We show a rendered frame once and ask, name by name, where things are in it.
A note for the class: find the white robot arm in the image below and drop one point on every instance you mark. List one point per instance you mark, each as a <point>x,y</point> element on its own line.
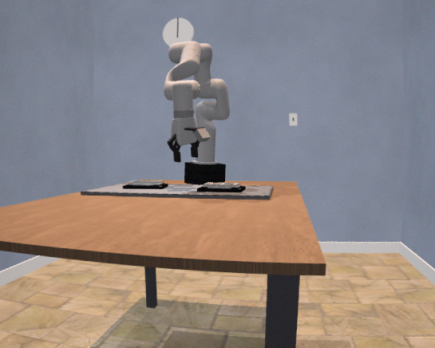
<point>182,93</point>

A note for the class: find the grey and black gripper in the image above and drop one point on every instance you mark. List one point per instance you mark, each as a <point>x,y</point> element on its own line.
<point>183,137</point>

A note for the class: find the black rectangular frame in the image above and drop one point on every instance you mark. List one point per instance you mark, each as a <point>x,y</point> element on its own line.
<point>155,186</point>

